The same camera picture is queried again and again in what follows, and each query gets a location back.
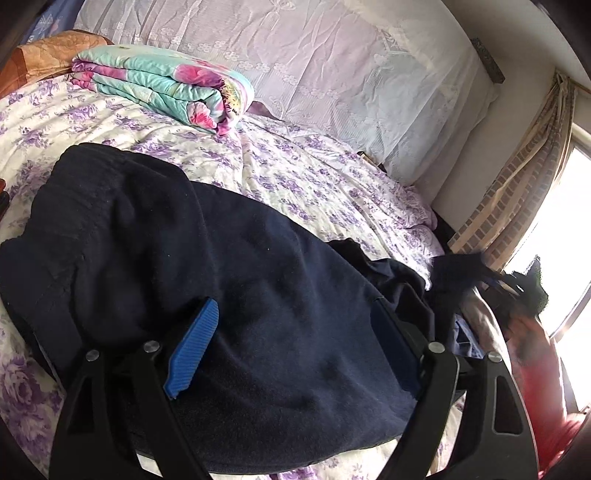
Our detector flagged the dark navy pants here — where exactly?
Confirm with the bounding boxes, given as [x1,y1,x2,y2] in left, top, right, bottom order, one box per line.
[1,143,434,474]

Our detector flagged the beige checked curtain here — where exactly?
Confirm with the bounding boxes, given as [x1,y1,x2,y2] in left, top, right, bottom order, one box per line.
[448,71,577,270]

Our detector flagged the white lace covered headboard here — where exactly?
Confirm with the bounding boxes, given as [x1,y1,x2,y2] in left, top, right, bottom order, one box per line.
[75,1,497,184]

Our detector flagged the purple floral bed sheet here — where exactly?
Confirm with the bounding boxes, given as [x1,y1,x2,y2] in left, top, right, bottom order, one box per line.
[1,76,443,479]

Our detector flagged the folded teal pink floral quilt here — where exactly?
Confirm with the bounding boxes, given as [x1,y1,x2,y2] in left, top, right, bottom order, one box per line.
[70,44,254,136]

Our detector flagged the orange brown pillow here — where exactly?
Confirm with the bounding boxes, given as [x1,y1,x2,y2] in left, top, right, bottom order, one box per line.
[0,30,113,98]

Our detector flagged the blue patterned cloth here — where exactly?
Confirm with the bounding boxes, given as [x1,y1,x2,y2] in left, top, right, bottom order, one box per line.
[20,0,84,44]

